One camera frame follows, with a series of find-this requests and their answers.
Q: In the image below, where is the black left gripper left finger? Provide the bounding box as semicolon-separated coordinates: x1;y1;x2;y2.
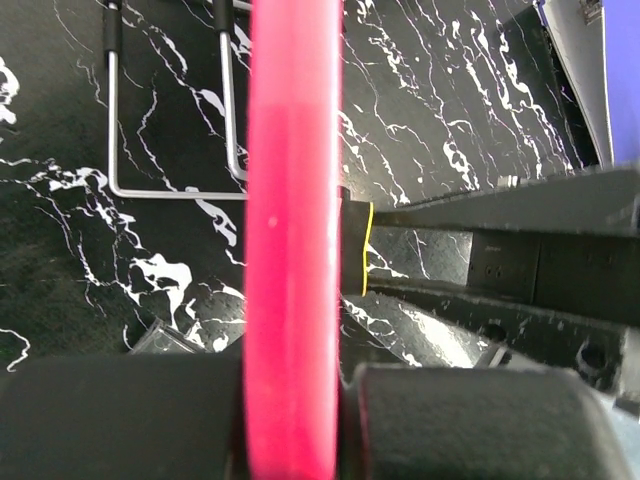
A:
1;354;249;479

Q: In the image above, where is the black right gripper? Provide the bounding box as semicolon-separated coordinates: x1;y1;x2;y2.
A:
369;167;639;390

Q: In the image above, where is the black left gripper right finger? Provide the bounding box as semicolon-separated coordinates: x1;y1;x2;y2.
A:
338;364;633;479

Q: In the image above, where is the pink-framed whiteboard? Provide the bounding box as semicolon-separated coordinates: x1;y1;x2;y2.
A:
243;1;343;479

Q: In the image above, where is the blue ring binder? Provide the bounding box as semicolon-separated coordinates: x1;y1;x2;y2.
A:
534;0;639;166

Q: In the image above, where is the metal wire whiteboard stand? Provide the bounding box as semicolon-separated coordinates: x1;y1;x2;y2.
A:
102;1;252;203

